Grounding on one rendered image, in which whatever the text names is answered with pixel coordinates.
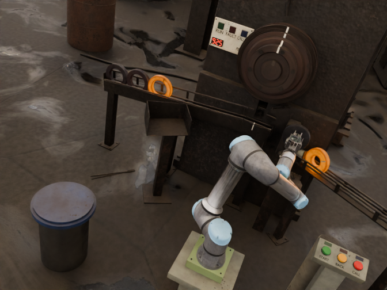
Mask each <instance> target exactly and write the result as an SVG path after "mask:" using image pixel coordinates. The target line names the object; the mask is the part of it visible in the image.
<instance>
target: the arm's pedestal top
mask: <svg viewBox="0 0 387 290"><path fill-rule="evenodd" d="M200 235H201V234H199V233H197V232H194V231H192V232H191V234H190V235H189V237H188V239H187V241H186V242H185V244H184V246H183V248H182V249H181V251H180V253H179V254H178V256H177V258H176V260H175V262H174V263H173V265H172V267H171V269H170V270H169V272H168V275H167V278H169V279H171V280H173V281H175V282H177V283H179V284H181V285H183V286H185V287H187V288H189V289H191V290H233V287H234V284H235V282H236V278H237V276H238V273H239V271H240V267H241V265H242V262H243V259H244V257H245V255H244V254H241V253H239V252H237V251H235V250H234V252H233V254H232V257H231V259H230V262H229V264H228V266H227V269H226V272H225V274H224V277H223V279H222V281H221V283H218V282H216V281H214V280H212V279H210V278H208V277H206V276H204V275H202V274H200V273H198V272H196V271H194V270H192V269H190V268H188V267H186V266H185V264H186V261H187V259H188V257H189V255H190V253H191V251H192V250H193V248H194V246H195V244H196V242H197V241H198V239H199V237H200Z"/></svg>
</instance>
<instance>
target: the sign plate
mask: <svg viewBox="0 0 387 290"><path fill-rule="evenodd" d="M219 22H220V23H223V24H224V26H223V30H222V29H219V28H218V24H219ZM231 26H232V27H234V28H236V29H235V33H231V32H229V30H230V27H231ZM242 30H244V31H246V32H248V33H247V36H246V37H248V36H249V35H250V34H251V33H252V32H254V29H252V28H249V27H246V26H243V25H240V24H236V23H234V22H231V21H228V20H224V19H222V18H219V17H216V18H215V21H214V26H213V31H212V34H211V39H210V43H209V45H212V46H215V47H217V48H220V49H223V50H225V51H229V52H232V53H234V54H238V51H239V49H240V46H241V44H242V43H243V41H244V40H245V39H246V37H243V36H241V33H242ZM214 41H215V43H214ZM218 41H220V42H218ZM216 44H217V45H216ZM221 44H222V45H221Z"/></svg>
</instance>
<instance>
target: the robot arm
mask: <svg viewBox="0 0 387 290"><path fill-rule="evenodd" d="M295 132H296V131H295ZM295 132H294V133H293V134H291V135H290V137H289V138H287V139H286V141H285V149H286V150H284V151H283V152H282V154H281V156H279V157H280V158H279V161H278V163H277V166H275V165H274V164H273V163H272V161H271V160H270V158H269V157H268V155H267V154H266V153H265V152H264V151H263V150H262V149H261V148H260V147H259V145H258V144H257V143H256V142H255V140H253V139H252V138H251V137H250V136H247V135H243V136H240V137H238V138H235V139H234V140H233V141H232V142H231V144H230V146H229V148H230V152H231V154H230V155H229V157H228V161H229V163H228V165H227V166H226V168H225V170H224V171H223V173H222V175H221V176H220V178H219V180H218V181H217V183H216V184H215V186H214V188H213V189H212V191H211V193H210V194H209V196H208V197H205V198H203V199H200V200H199V201H198V202H196V203H195V204H194V206H193V208H192V214H193V218H194V219H195V221H196V222H197V224H198V226H199V228H200V229H201V231H202V233H203V235H204V237H205V240H204V242H203V243H202V244H201V245H200V246H199V248H198V250H197V253H196V258H197V261H198V263H200V264H201V266H202V267H204V268H206V269H209V270H218V269H220V268H221V267H223V265H224V263H225V261H226V252H225V251H226V249H227V246H228V244H229V242H230V240H231V237H232V228H231V226H230V224H229V223H228V222H227V221H224V220H223V219H221V218H220V215H221V213H222V211H223V208H222V206H223V205H224V203H225V201H226V200H227V198H228V197H229V195H230V194H231V192H232V190H233V189H234V187H235V186H236V185H237V183H238V181H239V180H240V178H241V177H242V175H243V173H244V172H248V173H249V174H250V175H251V176H252V177H254V178H255V179H257V180H258V181H260V182H261V183H262V184H264V185H267V186H270V187H272V188H273V189H274V190H276V191H277V192H278V193H280V194H281V195H282V196H283V197H285V198H286V199H288V200H289V201H290V202H291V203H292V204H293V206H295V207H296V208H297V209H302V208H304V207H305V206H306V205H307V204H308V199H307V197H306V196H305V195H304V194H303V193H302V192H301V191H300V190H299V189H298V187H297V186H296V185H295V184H294V183H293V182H292V180H291V179H290V171H291V168H292V166H293V163H294V161H295V157H296V154H295V153H296V152H298V150H300V148H301V146H302V141H303V140H302V141H301V139H302V138H301V136H302V133H301V134H298V133H295Z"/></svg>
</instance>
